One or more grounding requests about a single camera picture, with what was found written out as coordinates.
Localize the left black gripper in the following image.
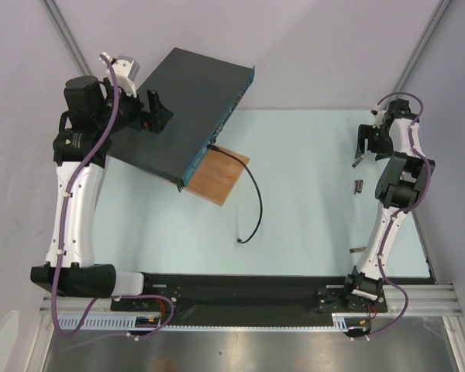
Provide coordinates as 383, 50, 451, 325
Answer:
96, 78, 172, 135

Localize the dark grey network switch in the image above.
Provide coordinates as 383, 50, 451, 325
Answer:
108, 48, 255, 188

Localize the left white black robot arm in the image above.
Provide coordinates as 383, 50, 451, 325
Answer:
30, 74, 172, 310

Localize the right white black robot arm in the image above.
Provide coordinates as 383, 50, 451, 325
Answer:
341, 93, 435, 312

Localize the silver transceiver module upright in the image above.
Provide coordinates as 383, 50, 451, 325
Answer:
353, 179, 363, 195

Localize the wooden board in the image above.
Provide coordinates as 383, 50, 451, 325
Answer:
185, 146, 250, 206

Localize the silver transceiver module flat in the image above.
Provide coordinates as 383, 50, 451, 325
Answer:
349, 246, 366, 254

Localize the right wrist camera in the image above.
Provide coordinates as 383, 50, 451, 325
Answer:
370, 105, 387, 128

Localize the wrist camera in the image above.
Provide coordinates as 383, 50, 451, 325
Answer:
111, 56, 140, 98
370, 105, 387, 128

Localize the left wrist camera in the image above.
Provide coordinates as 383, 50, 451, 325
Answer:
111, 56, 140, 98

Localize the black ethernet cable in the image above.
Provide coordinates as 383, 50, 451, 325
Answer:
208, 143, 264, 245

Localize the aluminium rail frame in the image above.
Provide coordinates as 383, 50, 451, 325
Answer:
29, 285, 465, 371

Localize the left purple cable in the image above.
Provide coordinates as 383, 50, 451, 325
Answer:
50, 53, 175, 342

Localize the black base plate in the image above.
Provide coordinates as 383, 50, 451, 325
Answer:
110, 273, 437, 327

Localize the white slotted cable duct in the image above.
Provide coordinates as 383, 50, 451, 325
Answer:
58, 315, 348, 332

